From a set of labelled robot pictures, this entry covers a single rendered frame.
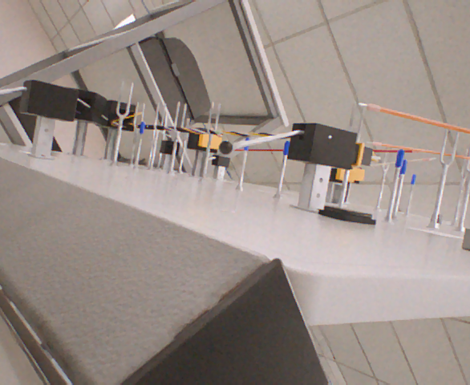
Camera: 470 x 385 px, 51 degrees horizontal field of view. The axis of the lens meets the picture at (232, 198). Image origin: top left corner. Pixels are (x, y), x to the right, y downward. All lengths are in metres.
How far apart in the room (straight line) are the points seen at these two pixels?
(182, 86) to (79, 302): 1.48
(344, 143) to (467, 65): 2.57
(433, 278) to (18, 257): 0.18
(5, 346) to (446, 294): 0.20
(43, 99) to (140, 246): 0.53
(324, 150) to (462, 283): 0.31
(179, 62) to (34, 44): 6.68
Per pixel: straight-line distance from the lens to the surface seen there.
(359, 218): 0.48
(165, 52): 1.62
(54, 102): 0.71
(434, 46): 3.14
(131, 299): 0.16
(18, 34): 8.24
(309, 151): 0.51
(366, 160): 0.57
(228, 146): 0.48
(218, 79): 1.96
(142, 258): 0.18
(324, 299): 0.17
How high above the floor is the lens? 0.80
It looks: 26 degrees up
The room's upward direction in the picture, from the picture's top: 55 degrees clockwise
